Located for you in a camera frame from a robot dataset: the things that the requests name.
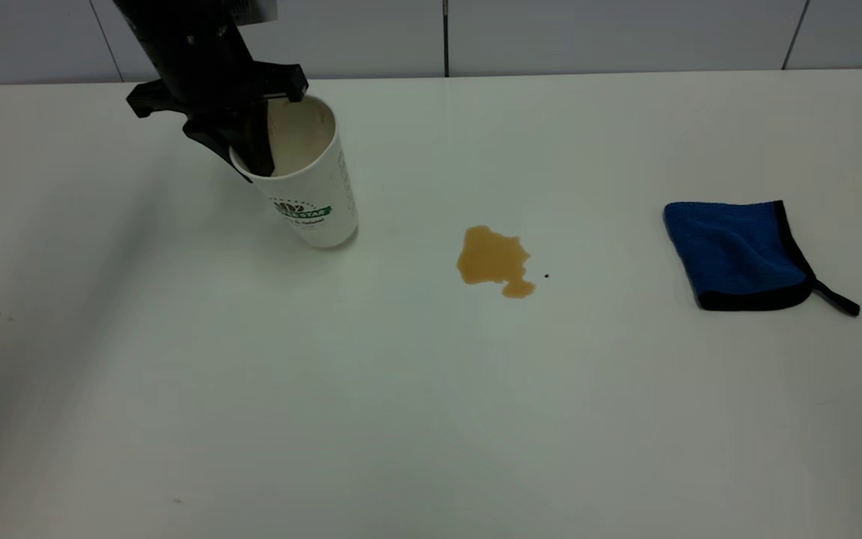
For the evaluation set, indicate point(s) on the blue cloth with black trim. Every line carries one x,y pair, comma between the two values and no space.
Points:
738,254

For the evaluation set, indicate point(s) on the white paper coffee cup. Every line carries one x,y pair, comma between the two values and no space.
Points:
311,187

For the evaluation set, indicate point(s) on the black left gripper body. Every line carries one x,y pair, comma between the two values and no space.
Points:
191,60

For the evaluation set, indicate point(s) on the brown coffee spill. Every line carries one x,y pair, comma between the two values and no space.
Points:
491,258

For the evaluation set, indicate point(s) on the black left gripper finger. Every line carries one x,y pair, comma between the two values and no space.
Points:
218,138
259,142

